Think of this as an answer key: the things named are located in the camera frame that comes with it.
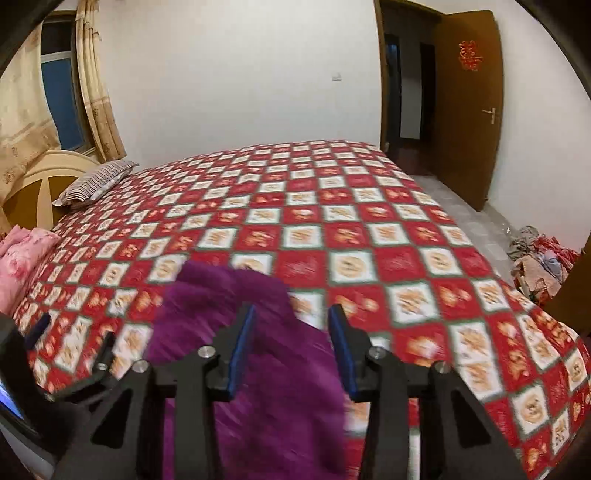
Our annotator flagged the brown wooden door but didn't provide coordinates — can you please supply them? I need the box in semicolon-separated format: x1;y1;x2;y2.
432;10;504;211

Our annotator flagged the red double happiness sticker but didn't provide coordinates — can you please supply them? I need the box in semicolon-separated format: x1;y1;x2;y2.
459;40;483;72

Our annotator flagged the window with blue pane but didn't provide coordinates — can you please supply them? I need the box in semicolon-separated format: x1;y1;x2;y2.
41;10;94;153

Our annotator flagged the red patchwork bear bedspread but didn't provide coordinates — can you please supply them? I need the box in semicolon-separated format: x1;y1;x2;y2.
16;141;590;479

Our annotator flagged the beige right curtain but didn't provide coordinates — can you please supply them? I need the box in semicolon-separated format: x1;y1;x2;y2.
75;0;126;162

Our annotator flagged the purple puffer jacket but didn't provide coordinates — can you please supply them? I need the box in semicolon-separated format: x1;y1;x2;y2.
143;260;346;479

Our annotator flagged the clothes pile on floor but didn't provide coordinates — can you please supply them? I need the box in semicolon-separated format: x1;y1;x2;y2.
507;226;582;306

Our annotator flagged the cream wooden headboard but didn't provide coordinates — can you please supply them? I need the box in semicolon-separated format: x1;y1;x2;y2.
1;150;100;234

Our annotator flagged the beige curtain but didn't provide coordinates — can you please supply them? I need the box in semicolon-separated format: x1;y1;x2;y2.
0;26;61;199
75;0;126;162

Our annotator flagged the pink floral folded blanket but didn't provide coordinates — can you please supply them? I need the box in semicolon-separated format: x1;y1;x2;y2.
0;225;61;316

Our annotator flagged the beige left curtain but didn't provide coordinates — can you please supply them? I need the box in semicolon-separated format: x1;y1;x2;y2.
0;26;61;199

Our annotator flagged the silver door handle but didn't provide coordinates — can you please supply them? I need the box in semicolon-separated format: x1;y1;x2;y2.
482;107;497;125

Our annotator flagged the grey striped pillow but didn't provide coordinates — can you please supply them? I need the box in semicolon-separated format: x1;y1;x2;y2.
52;159;137;208

